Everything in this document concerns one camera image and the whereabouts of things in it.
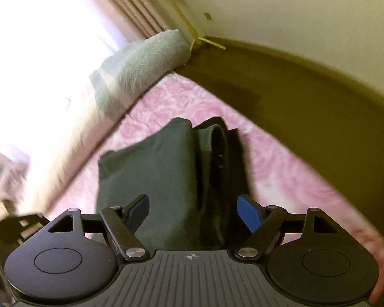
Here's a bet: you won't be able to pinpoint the long rolled blanket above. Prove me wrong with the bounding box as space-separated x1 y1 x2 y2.
0 29 191 228

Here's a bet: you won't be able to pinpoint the pink floral bed sheet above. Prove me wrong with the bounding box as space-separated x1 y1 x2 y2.
45 71 384 302

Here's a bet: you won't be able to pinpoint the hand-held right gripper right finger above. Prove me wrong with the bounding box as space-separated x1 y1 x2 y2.
235 194 340 260

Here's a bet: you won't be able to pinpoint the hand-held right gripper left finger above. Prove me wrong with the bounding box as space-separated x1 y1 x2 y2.
48 194 150 261

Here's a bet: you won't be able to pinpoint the pink curtain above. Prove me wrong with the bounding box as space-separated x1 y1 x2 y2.
67 0 187 44

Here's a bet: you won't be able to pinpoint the dark grey jeans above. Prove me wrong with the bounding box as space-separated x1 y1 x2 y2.
96 117 254 250

